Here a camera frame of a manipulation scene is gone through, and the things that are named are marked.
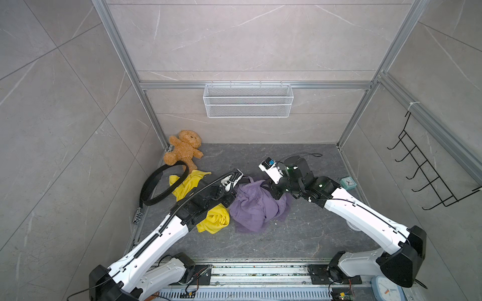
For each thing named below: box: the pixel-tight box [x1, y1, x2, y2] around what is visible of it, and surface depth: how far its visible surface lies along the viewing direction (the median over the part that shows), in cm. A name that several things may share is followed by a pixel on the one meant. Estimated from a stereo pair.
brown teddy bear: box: [163, 129, 204, 174], surface depth 109 cm
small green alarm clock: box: [340, 176, 358, 191], surface depth 102 cm
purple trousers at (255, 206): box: [229, 176, 291, 233], surface depth 73 cm
